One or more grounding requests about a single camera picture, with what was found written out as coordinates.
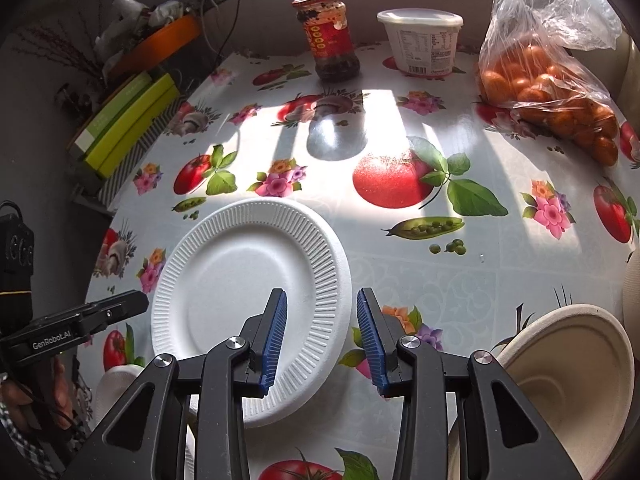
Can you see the crumpled white plastic bags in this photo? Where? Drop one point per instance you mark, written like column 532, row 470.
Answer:
column 133, row 22

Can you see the white green flat box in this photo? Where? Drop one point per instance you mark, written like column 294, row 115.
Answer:
column 105, row 117

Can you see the floral fruit print tablecloth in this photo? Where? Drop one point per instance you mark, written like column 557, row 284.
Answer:
column 466, row 222

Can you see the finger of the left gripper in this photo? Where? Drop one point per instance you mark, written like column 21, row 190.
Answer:
column 88, row 319

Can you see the black white striped box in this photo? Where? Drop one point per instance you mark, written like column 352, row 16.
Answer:
column 120, row 176

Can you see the red label sauce jar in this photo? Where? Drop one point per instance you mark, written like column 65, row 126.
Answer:
column 326, row 28

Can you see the beige paper bowl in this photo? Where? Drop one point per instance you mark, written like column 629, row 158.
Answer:
column 631, row 301
column 576, row 365

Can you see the white plastic tub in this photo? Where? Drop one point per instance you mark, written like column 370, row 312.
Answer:
column 423, row 41

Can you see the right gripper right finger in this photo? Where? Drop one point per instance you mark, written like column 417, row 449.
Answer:
column 402, row 366

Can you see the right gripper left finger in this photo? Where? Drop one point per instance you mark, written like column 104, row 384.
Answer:
column 241, row 367

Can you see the white foam plate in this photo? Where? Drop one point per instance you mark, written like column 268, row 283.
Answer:
column 222, row 272
column 111, row 387

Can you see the lime green flat box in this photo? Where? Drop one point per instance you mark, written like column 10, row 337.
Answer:
column 130, row 114

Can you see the plastic bag of oranges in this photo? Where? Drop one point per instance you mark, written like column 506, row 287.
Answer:
column 526, row 66

